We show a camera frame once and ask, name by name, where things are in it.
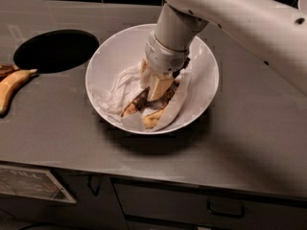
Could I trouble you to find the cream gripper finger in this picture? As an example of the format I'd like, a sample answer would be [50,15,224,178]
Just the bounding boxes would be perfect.
[140,58,153,88]
[147,75,174,102]

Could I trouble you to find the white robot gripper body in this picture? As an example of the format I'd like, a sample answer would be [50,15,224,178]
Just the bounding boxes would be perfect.
[145,31,189,73]

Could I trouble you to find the brown spotted banana peel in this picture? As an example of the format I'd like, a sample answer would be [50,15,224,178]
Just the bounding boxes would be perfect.
[120,57,192,130]

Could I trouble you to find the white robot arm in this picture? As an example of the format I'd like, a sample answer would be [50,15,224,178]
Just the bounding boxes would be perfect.
[145,0,307,95]

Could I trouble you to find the white ceramic bowl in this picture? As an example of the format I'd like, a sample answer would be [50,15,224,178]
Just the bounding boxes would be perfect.
[85,24,219,135]

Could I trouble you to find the yellow banana on counter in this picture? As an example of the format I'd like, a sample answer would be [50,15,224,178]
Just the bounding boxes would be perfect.
[0,69,37,115]

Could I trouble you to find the dark overripe banana piece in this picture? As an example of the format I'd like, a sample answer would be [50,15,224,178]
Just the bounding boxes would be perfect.
[0,64,19,78]

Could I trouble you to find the crumpled white paper napkin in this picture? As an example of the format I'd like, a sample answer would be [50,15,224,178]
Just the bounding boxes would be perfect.
[103,62,194,133]

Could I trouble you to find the round black counter hole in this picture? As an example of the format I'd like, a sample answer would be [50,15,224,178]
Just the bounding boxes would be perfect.
[13,30,99,74]

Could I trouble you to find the grey cabinet drawer front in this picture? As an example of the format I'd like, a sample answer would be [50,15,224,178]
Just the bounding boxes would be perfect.
[112,179,307,230]

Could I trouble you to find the framed sign on cabinet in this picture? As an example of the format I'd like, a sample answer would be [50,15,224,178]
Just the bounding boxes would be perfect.
[0,165,77,203]

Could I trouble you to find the black cabinet door handle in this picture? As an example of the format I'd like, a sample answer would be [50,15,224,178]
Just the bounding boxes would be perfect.
[87,175,101,196]

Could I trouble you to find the black drawer handle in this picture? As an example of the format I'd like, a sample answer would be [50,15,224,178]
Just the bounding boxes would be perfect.
[206,198,246,219]

